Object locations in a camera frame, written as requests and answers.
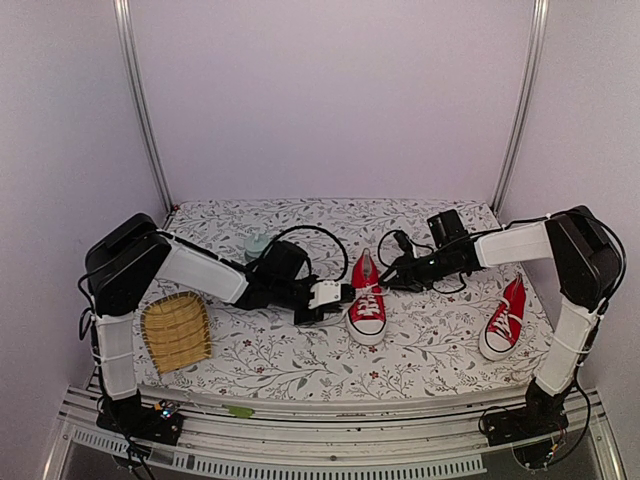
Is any front aluminium rail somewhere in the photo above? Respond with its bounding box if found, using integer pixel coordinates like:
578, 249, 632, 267
42, 384, 626, 480

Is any woven bamboo basket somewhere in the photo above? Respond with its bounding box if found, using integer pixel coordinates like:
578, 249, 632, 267
140, 292, 213, 375

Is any left black camera cable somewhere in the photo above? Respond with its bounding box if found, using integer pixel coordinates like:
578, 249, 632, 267
273, 224, 350, 286

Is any black camera cable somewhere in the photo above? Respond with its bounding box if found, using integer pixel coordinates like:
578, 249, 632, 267
273, 224, 350, 286
377, 230, 474, 295

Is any aluminium frame post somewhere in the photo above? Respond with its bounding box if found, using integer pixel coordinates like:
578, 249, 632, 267
491, 0, 549, 217
113, 0, 174, 215

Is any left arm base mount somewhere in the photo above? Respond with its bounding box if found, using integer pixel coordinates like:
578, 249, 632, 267
96, 397, 184, 446

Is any floral patterned table mat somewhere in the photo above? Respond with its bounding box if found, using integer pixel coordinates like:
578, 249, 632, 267
133, 199, 553, 402

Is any right aluminium frame post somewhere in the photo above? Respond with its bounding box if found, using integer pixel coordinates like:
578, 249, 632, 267
491, 0, 549, 217

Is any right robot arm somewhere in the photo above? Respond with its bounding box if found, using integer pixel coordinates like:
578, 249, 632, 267
381, 205, 628, 436

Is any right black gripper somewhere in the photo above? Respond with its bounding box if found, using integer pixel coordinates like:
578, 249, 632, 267
378, 247, 454, 293

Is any green tape piece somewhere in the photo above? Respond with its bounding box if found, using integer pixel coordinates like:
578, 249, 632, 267
224, 405, 255, 419

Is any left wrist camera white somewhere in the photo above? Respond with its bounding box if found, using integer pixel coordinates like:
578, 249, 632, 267
308, 280, 355, 309

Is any red sneaker with laces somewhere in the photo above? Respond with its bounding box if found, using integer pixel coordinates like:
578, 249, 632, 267
328, 248, 387, 347

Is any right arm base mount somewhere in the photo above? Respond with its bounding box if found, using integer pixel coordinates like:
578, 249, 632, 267
479, 397, 569, 446

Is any left aluminium frame post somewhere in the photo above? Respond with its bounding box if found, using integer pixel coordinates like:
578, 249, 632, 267
113, 0, 174, 215

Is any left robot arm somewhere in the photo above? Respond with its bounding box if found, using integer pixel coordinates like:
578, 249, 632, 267
78, 213, 355, 434

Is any right black camera cable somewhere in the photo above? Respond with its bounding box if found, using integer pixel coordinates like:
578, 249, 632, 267
377, 230, 474, 295

